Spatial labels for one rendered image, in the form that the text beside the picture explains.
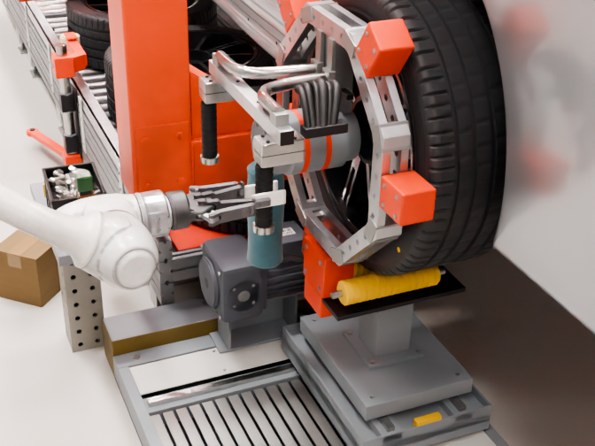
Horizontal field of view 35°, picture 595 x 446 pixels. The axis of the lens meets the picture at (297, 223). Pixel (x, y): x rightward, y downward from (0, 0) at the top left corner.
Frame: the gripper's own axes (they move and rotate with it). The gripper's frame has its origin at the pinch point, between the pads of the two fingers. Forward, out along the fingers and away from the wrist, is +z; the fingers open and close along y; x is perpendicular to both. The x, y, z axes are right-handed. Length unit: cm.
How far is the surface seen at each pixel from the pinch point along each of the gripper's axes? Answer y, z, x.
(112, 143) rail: -128, -3, -44
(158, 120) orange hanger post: -60, -5, -8
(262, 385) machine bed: -32, 12, -77
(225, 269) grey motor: -40, 5, -43
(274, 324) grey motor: -54, 25, -74
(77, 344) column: -73, -29, -80
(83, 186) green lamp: -53, -27, -19
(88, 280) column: -73, -24, -59
